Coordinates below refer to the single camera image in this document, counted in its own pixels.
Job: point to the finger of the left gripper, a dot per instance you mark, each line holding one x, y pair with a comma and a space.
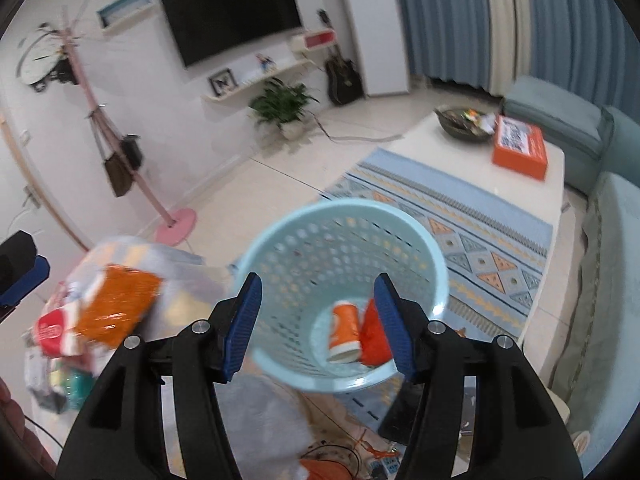
27, 283

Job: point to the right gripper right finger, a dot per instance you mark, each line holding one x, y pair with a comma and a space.
518, 432

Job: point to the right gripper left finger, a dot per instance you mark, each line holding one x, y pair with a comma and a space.
240, 329

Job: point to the orange snack bag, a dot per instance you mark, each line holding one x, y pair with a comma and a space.
119, 304

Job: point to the orange plastic bag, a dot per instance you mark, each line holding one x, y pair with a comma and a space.
375, 350

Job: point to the orange paper cup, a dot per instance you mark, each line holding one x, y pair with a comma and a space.
344, 340

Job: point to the person's hand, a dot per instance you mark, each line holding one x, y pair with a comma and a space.
22, 454

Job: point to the white door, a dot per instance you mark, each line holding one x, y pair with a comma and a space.
27, 204

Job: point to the red paper cup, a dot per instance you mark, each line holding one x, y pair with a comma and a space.
55, 332

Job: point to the teal crumpled wrapper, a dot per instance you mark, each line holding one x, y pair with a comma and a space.
77, 385

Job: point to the scale pattern tablecloth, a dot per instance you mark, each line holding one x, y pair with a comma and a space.
200, 339

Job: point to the teal sofa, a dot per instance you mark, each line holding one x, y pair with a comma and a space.
597, 375

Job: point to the brown hanging bag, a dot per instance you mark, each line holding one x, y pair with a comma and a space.
117, 174

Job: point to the pink coat rack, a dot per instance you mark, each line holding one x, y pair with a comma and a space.
120, 154

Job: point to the black hanging pouch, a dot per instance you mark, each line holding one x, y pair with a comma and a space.
130, 148

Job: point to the blue patterned rug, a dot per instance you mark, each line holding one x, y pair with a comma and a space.
495, 254

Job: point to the light blue plastic basket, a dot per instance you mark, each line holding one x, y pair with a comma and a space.
329, 251

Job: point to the orange box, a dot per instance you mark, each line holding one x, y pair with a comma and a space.
520, 147

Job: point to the potted green plant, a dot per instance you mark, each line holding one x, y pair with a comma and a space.
282, 106

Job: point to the black flat television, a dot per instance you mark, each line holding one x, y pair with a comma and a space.
204, 28

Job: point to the white coffee table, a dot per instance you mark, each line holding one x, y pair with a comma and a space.
545, 331

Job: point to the dark fruit bowl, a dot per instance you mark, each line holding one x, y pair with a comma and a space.
466, 124

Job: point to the black acoustic guitar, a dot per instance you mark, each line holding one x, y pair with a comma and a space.
344, 82

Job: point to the blue curtains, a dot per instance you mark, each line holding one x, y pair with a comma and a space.
584, 46

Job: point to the white standing air conditioner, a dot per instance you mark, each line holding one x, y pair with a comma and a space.
380, 45

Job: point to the panda wall clock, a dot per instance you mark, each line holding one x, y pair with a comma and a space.
42, 58

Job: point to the butterfly picture frame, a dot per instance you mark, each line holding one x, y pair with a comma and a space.
223, 83

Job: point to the blue white wall box shelf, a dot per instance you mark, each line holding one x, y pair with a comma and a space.
120, 13

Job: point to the white lower wall shelf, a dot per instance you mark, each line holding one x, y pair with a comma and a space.
301, 64

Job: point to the white red wall cabinet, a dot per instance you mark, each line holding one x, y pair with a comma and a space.
313, 40

